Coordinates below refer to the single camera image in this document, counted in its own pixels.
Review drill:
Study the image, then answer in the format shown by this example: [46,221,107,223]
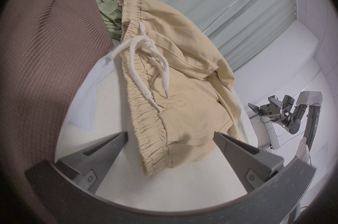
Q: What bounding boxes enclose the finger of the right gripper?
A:
[248,103,262,116]

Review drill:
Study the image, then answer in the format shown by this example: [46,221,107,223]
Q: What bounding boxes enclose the bed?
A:
[22,0,262,201]

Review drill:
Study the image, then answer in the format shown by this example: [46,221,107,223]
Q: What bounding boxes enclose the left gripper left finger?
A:
[54,131,129,189]

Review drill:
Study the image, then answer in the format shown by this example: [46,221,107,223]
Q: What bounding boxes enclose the brown garment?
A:
[0,0,114,221]

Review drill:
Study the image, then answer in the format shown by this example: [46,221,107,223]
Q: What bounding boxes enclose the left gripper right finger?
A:
[213,132,285,188]

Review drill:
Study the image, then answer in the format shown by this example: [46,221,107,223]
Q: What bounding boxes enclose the olive green garment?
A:
[95,0,123,40]

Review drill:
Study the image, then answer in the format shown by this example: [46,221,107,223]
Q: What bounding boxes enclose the beige shorts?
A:
[116,0,242,176]

